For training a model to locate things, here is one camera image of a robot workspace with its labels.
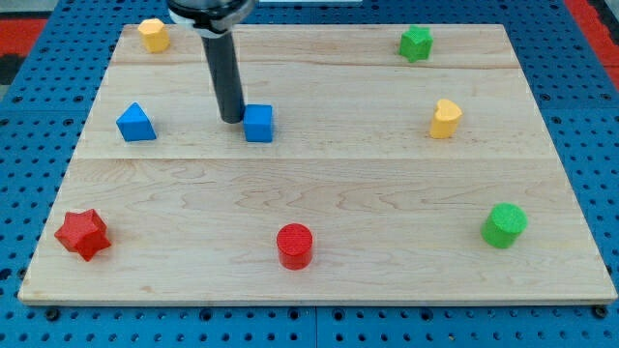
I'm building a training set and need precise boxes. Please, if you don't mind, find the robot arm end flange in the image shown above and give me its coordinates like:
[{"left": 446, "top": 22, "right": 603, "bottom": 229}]
[{"left": 166, "top": 0, "right": 257, "bottom": 39}]

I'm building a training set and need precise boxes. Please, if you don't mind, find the yellow heart block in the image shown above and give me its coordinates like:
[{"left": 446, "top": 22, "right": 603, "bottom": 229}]
[{"left": 429, "top": 99, "right": 463, "bottom": 139}]

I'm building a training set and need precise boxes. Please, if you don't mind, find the red cylinder block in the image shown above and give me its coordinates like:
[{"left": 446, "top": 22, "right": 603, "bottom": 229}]
[{"left": 277, "top": 223, "right": 313, "bottom": 271}]

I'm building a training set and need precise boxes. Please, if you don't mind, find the blue cube block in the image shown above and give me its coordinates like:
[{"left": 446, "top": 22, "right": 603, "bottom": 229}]
[{"left": 243, "top": 104, "right": 273, "bottom": 143}]

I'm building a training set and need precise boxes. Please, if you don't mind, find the wooden board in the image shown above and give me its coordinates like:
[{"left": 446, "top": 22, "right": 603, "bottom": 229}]
[{"left": 18, "top": 24, "right": 617, "bottom": 306}]

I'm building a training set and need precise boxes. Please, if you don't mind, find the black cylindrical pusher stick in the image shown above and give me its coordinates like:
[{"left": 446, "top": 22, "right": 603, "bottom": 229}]
[{"left": 202, "top": 33, "right": 246, "bottom": 124}]

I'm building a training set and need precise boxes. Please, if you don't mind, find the green star block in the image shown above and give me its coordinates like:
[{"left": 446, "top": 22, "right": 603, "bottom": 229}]
[{"left": 398, "top": 25, "right": 433, "bottom": 63}]

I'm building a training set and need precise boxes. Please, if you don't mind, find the blue triangle block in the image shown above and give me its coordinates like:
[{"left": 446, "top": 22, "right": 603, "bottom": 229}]
[{"left": 116, "top": 102, "right": 157, "bottom": 142}]

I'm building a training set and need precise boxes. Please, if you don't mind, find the green cylinder block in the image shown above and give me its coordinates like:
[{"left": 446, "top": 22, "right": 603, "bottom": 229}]
[{"left": 481, "top": 202, "right": 528, "bottom": 248}]

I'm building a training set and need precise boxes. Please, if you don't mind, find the yellow hexagon block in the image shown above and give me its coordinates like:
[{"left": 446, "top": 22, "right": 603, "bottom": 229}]
[{"left": 137, "top": 18, "right": 170, "bottom": 53}]

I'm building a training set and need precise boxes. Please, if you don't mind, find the red star block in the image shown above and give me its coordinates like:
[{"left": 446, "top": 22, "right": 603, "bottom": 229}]
[{"left": 54, "top": 209, "right": 111, "bottom": 262}]

